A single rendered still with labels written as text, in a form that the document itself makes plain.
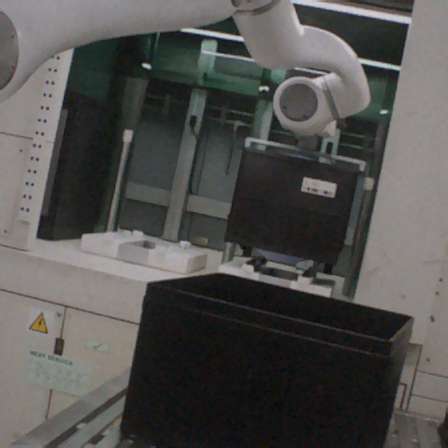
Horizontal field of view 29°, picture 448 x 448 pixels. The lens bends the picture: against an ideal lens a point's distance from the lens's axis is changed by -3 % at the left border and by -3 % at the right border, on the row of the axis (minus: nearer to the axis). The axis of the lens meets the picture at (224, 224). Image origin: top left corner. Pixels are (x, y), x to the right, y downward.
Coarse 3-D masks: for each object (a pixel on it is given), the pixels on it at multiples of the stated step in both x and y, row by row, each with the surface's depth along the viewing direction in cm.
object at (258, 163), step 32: (256, 160) 160; (288, 160) 159; (352, 160) 166; (256, 192) 160; (288, 192) 159; (320, 192) 158; (352, 192) 159; (256, 224) 160; (288, 224) 159; (320, 224) 158; (320, 256) 158
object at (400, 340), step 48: (192, 288) 110; (240, 288) 120; (288, 288) 118; (144, 336) 95; (192, 336) 93; (240, 336) 91; (288, 336) 90; (336, 336) 88; (384, 336) 114; (144, 384) 95; (192, 384) 93; (240, 384) 91; (288, 384) 90; (336, 384) 88; (384, 384) 90; (144, 432) 95; (192, 432) 93; (240, 432) 91; (288, 432) 90; (336, 432) 88; (384, 432) 104
